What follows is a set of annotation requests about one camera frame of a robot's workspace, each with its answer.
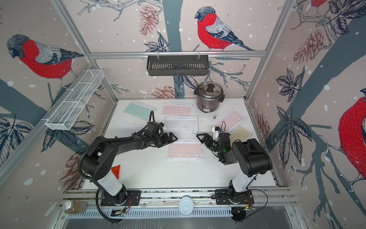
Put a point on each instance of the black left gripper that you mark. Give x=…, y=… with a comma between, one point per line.
x=171, y=138

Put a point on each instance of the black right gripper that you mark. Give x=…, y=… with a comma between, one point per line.
x=207, y=136

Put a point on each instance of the white keyboard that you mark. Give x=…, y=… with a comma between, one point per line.
x=127, y=130
x=181, y=124

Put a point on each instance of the pink keyboard front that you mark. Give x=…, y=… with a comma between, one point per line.
x=185, y=149

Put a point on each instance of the pink keyboard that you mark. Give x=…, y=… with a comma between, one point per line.
x=185, y=149
x=229, y=120
x=177, y=109

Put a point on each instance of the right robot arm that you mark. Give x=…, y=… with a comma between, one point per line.
x=252, y=159

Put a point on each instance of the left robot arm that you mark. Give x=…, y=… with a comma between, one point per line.
x=96, y=162

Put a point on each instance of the pink keyboard back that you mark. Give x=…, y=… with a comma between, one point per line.
x=177, y=109

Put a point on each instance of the pink keyboard right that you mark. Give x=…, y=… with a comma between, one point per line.
x=229, y=120

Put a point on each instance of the yellow keyboard right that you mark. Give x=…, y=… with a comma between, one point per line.
x=241, y=134

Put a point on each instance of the green keyboard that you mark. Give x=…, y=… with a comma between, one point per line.
x=139, y=110

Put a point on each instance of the steel rice cooker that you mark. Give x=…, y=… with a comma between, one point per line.
x=209, y=95

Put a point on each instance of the red packet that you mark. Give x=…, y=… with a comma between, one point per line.
x=116, y=171

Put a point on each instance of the white round cap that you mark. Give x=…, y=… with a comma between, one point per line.
x=186, y=206

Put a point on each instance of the black hanging basket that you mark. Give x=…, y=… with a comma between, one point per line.
x=178, y=65

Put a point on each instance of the glass jar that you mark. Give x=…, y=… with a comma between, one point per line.
x=74, y=206

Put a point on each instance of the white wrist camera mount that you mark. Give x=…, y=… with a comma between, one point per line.
x=216, y=132

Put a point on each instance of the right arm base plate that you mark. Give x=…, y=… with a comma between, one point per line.
x=229, y=196

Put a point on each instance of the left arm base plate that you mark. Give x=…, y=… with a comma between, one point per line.
x=131, y=198

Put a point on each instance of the aluminium front rail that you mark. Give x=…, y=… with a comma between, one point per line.
x=169, y=198

